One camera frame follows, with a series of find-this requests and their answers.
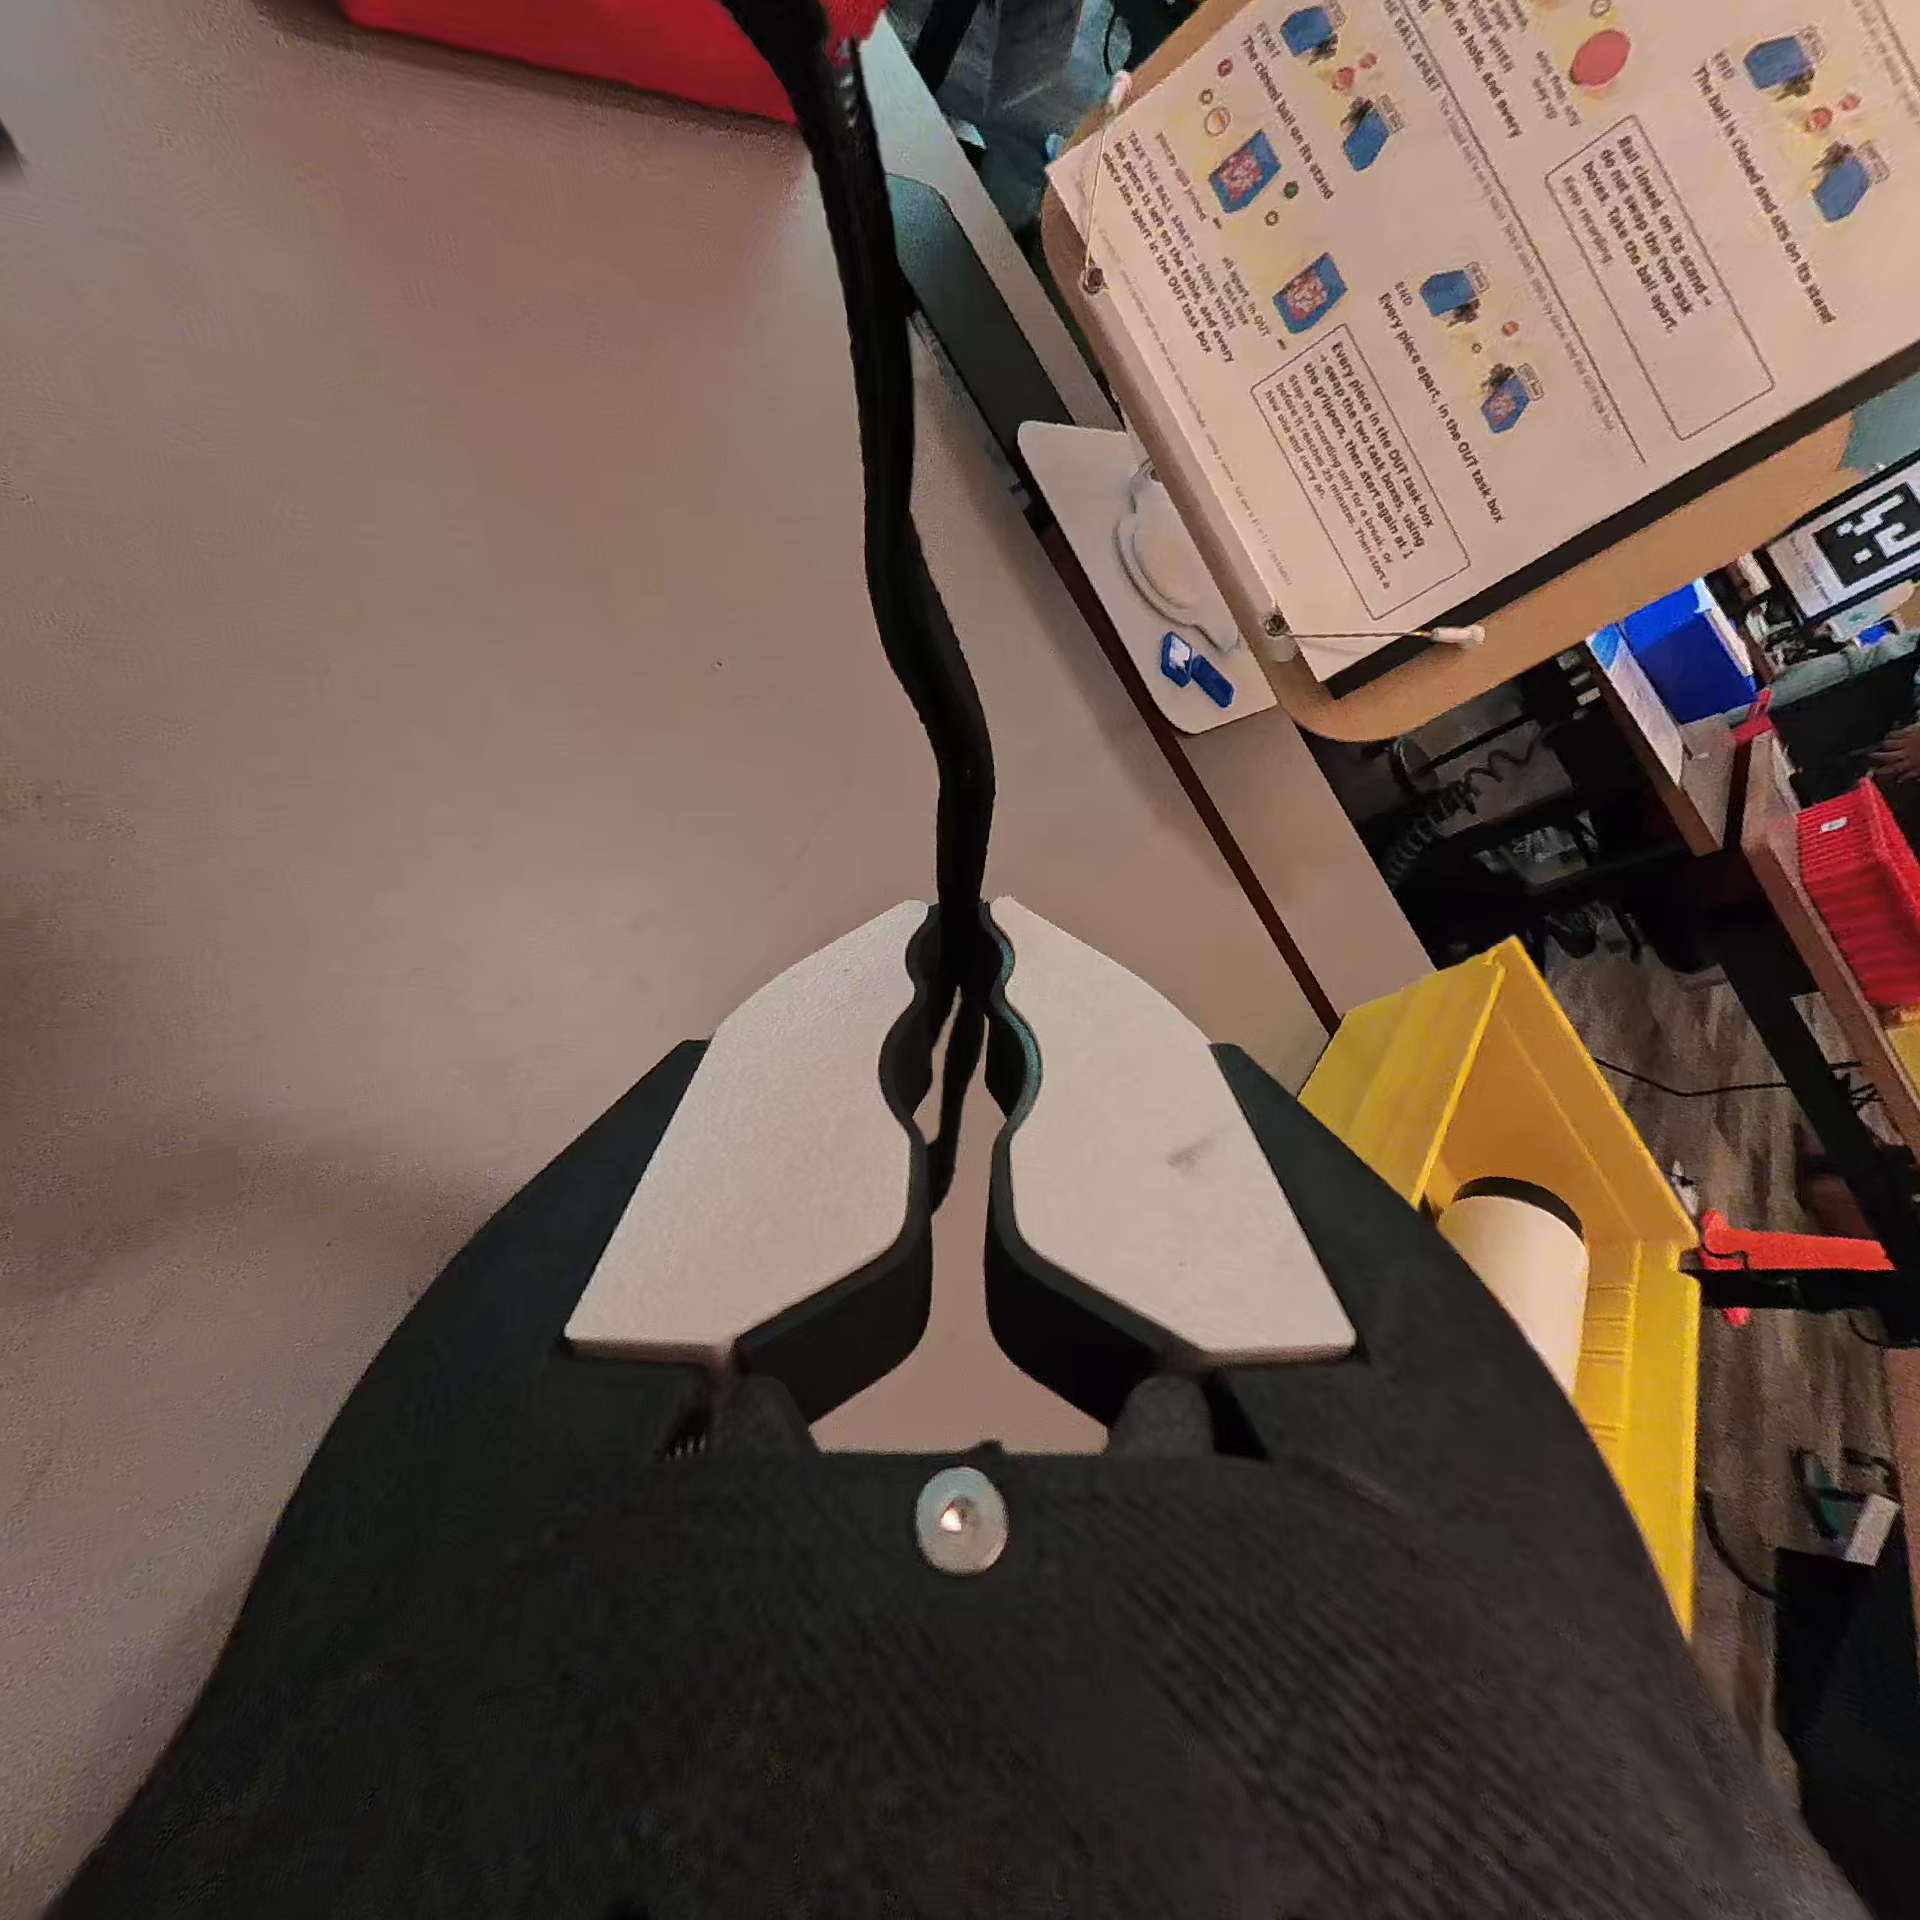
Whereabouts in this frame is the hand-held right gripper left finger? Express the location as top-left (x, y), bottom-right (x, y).
top-left (564, 900), bottom-right (937, 1367)

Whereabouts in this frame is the black coiled cable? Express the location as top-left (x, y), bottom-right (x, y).
top-left (1406, 721), bottom-right (1539, 877)

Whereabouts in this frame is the printed marker sign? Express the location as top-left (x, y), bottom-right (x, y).
top-left (1756, 457), bottom-right (1920, 627)

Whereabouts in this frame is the yellow plastic bin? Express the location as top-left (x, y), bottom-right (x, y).
top-left (1296, 940), bottom-right (1706, 1637)

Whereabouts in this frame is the white stand base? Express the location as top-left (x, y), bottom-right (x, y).
top-left (1016, 421), bottom-right (1299, 735)

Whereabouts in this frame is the red handled tool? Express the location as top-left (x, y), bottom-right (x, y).
top-left (1680, 1201), bottom-right (1912, 1329)

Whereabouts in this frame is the red plastic bin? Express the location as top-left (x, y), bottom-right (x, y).
top-left (1786, 774), bottom-right (1920, 1007)
top-left (337, 0), bottom-right (888, 129)

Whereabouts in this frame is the blue plastic bin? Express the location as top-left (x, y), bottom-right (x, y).
top-left (1592, 581), bottom-right (1768, 732)

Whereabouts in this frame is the black strap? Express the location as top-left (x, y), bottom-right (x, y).
top-left (720, 0), bottom-right (1023, 1202)

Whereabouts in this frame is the white cylinder with black cap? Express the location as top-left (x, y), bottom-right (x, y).
top-left (1435, 1179), bottom-right (1594, 1388)

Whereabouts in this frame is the instruction sheet board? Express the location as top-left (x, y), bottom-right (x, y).
top-left (1046, 0), bottom-right (1920, 742)

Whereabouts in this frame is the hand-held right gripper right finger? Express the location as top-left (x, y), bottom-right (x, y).
top-left (985, 897), bottom-right (1358, 1377)

